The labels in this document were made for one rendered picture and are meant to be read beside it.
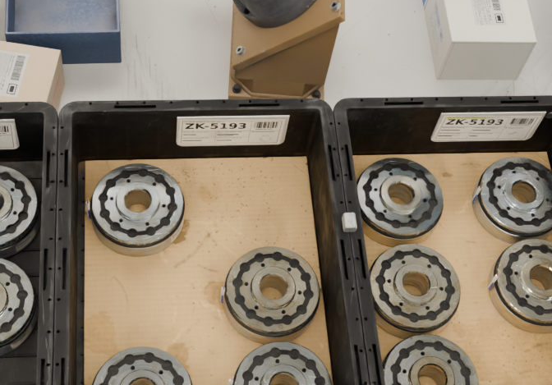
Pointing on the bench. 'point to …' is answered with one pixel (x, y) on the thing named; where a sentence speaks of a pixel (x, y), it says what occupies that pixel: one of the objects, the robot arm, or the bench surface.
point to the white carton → (477, 24)
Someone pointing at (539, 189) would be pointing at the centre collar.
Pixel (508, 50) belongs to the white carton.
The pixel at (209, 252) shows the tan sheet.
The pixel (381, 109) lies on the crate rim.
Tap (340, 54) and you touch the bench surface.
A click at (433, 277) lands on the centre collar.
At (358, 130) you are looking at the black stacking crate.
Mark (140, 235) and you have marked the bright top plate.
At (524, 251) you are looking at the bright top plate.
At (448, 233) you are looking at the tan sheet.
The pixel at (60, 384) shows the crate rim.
